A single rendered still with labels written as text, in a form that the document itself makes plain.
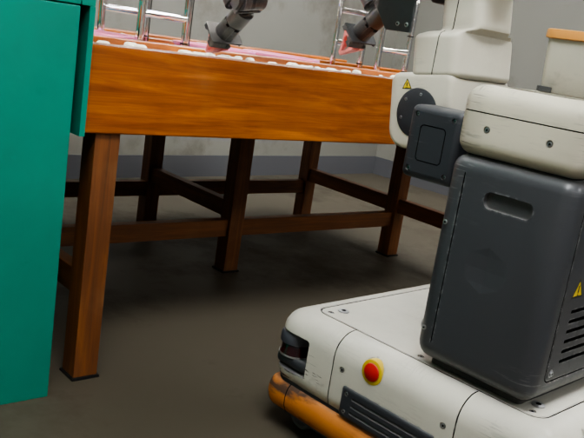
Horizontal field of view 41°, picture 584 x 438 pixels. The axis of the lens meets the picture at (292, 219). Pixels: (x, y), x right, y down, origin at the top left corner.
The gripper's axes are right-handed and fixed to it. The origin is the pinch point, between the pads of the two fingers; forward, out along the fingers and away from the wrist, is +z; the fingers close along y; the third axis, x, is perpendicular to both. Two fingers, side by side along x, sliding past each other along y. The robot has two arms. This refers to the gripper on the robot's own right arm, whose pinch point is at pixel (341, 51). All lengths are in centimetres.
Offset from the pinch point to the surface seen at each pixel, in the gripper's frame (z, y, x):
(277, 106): -5.9, 38.2, 24.5
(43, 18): -18, 102, 16
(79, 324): 29, 86, 63
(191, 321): 55, 40, 60
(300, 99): -7.3, 31.1, 22.9
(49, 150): -2, 99, 36
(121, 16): 138, -23, -117
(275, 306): 57, 7, 58
